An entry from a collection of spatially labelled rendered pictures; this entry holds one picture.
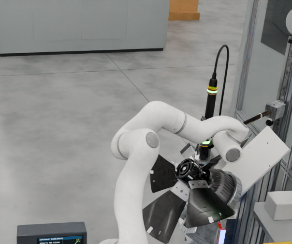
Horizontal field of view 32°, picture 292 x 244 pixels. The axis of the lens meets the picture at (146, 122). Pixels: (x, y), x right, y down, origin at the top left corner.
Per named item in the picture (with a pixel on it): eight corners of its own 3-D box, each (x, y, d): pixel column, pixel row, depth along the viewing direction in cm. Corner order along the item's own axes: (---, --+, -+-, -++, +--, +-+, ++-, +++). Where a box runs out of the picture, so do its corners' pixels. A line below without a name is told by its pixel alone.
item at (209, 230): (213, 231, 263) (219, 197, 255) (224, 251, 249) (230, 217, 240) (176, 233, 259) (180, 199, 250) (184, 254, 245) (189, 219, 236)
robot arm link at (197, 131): (190, 92, 196) (245, 121, 211) (167, 125, 201) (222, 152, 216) (198, 102, 189) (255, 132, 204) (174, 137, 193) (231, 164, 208)
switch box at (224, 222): (240, 239, 301) (246, 207, 292) (246, 249, 293) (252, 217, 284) (215, 240, 298) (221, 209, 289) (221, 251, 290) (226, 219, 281)
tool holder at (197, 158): (203, 154, 245) (205, 135, 241) (215, 160, 241) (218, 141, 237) (191, 160, 239) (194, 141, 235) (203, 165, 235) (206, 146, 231)
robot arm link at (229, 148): (221, 125, 211) (208, 143, 214) (232, 140, 199) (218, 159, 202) (236, 134, 214) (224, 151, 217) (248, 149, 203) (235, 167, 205)
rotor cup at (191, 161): (201, 165, 263) (184, 151, 257) (216, 173, 250) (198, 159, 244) (184, 188, 262) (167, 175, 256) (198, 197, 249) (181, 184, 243)
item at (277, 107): (273, 112, 285) (276, 98, 282) (284, 116, 281) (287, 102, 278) (263, 116, 278) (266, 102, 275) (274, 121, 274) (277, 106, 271)
